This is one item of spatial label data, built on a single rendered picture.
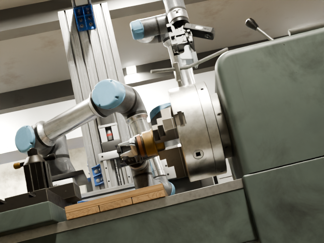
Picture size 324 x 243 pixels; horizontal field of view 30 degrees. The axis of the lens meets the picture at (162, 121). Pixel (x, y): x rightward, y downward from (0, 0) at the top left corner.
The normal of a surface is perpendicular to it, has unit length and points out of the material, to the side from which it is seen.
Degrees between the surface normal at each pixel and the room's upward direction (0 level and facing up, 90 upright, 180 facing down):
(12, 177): 90
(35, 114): 90
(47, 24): 180
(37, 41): 180
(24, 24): 90
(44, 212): 90
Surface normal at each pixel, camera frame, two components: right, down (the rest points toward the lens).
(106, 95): -0.36, -0.20
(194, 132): -0.03, -0.03
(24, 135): -0.58, -0.09
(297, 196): -0.08, -0.27
